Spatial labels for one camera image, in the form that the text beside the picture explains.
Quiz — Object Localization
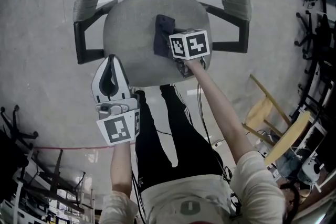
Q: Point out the grey fabric chair black frame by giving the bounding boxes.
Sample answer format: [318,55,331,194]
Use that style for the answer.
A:
[72,0,253,87]

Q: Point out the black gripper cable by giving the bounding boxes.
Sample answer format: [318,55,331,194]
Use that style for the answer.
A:
[131,169,148,224]
[196,81,241,218]

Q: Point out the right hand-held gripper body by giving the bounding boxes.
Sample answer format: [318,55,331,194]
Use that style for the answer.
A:
[168,29,211,78]

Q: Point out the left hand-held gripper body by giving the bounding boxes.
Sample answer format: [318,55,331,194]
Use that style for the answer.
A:
[94,93,141,146]

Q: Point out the black folding table frame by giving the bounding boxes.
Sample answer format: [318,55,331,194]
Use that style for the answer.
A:
[16,148,87,215]

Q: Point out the white round device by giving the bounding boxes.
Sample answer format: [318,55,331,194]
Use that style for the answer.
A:
[300,156,325,183]

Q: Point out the person's left forearm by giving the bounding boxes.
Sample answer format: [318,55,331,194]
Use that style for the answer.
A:
[110,140,135,194]

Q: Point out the black office chair base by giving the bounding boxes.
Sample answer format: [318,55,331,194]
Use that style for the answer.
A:
[294,10,336,61]
[0,104,39,149]

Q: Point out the person's right forearm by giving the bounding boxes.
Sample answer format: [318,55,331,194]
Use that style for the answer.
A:
[184,58,254,167]

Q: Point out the person's black striped trousers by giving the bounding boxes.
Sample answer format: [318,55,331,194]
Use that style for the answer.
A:
[134,83,224,194]

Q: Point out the dark cloth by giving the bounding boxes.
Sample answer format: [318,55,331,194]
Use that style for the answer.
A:
[153,14,176,59]

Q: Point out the person's white shirt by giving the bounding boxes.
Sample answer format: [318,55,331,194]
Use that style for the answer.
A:
[99,151,287,224]

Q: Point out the yellow wooden chair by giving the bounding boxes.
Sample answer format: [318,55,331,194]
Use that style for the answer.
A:
[241,74,313,166]

